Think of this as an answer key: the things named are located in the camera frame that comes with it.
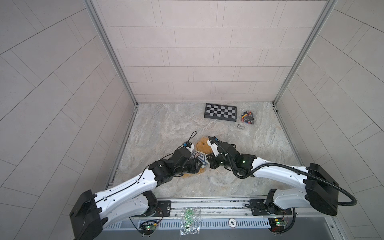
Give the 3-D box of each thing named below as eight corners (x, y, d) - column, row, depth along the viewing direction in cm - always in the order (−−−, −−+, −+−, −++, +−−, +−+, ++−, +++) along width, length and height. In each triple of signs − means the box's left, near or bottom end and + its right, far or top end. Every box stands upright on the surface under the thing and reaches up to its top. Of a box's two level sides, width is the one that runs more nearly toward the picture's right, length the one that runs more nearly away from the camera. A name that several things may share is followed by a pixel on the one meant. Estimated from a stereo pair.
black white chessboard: (203, 118, 110) (203, 114, 107) (205, 106, 117) (205, 102, 115) (236, 121, 108) (237, 118, 105) (236, 109, 115) (237, 106, 113)
